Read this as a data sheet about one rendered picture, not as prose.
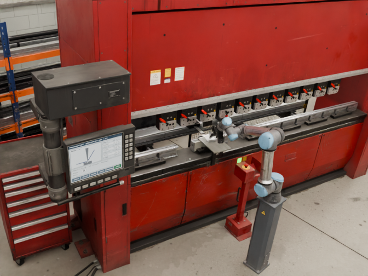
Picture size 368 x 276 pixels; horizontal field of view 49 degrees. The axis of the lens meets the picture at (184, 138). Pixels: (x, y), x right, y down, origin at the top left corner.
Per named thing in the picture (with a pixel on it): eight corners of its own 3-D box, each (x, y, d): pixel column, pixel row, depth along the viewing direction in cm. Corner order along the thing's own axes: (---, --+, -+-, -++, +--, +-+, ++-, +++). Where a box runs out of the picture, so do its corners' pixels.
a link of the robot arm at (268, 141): (276, 194, 318) (283, 131, 294) (263, 201, 309) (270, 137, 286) (264, 188, 326) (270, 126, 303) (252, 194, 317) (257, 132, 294)
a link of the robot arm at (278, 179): (284, 189, 326) (287, 176, 319) (274, 195, 318) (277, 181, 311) (272, 182, 334) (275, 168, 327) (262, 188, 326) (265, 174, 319)
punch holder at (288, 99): (286, 104, 397) (289, 88, 389) (280, 100, 403) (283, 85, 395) (297, 101, 404) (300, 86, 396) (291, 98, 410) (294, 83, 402)
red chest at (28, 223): (16, 272, 342) (-4, 177, 292) (5, 234, 379) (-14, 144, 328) (74, 252, 366) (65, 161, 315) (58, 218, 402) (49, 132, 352)
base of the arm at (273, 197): (284, 198, 332) (287, 189, 327) (274, 206, 322) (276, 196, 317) (269, 189, 341) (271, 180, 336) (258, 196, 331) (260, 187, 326)
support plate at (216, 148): (214, 153, 343) (214, 153, 342) (197, 139, 362) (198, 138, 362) (231, 149, 351) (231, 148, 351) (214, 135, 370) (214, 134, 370)
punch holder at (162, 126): (160, 131, 331) (160, 114, 323) (155, 127, 338) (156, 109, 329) (176, 128, 338) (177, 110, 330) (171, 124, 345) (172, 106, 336)
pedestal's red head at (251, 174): (244, 183, 365) (247, 167, 356) (233, 174, 376) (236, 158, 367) (260, 177, 375) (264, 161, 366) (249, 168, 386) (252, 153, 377)
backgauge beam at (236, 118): (119, 151, 355) (118, 141, 349) (113, 144, 365) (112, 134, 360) (305, 108, 463) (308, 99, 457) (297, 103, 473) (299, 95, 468)
